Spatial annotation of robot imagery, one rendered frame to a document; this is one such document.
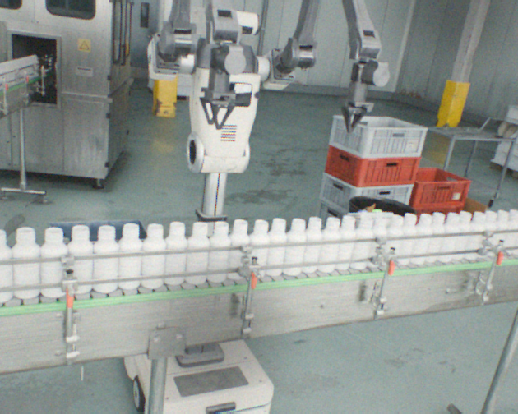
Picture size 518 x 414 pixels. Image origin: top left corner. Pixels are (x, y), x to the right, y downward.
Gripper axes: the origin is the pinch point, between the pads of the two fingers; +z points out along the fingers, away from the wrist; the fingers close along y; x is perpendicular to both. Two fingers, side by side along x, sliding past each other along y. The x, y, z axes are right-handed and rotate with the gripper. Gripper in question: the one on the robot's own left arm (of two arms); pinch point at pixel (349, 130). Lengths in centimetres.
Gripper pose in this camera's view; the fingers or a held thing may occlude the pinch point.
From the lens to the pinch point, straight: 164.5
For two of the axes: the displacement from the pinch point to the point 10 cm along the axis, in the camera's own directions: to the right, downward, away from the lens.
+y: -4.0, -3.5, 8.5
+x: -9.1, 0.3, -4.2
